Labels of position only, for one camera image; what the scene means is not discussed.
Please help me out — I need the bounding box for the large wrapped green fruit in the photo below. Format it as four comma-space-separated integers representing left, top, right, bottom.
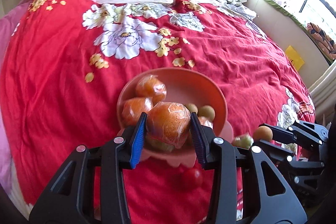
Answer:
146, 135, 175, 152

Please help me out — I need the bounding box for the small brown fruit on bed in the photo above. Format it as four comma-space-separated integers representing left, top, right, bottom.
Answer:
185, 103, 198, 114

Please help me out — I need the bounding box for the red floral bedspread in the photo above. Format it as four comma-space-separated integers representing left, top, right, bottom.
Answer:
0, 0, 316, 224

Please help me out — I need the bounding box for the wrapped orange in bowl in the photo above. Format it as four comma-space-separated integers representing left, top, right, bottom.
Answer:
198, 117, 213, 128

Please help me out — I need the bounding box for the red cherry tomato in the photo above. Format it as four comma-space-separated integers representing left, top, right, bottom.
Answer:
182, 168, 203, 189

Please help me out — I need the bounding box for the small brown longan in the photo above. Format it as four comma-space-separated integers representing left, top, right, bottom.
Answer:
198, 105, 215, 122

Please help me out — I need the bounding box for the patterned cushion on sill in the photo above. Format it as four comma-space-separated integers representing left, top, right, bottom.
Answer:
306, 23, 335, 61

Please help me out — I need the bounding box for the small wrapped green fruit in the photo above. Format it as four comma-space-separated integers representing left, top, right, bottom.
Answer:
231, 134, 254, 149

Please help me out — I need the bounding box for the orange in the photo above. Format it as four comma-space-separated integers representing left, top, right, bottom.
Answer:
121, 97, 153, 127
146, 102, 190, 149
198, 117, 213, 128
135, 75, 167, 105

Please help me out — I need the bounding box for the pink plastic bowl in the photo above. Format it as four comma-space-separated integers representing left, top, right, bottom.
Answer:
117, 68, 234, 168

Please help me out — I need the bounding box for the yellow paper sticker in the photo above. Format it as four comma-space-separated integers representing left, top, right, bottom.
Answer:
285, 46, 305, 71

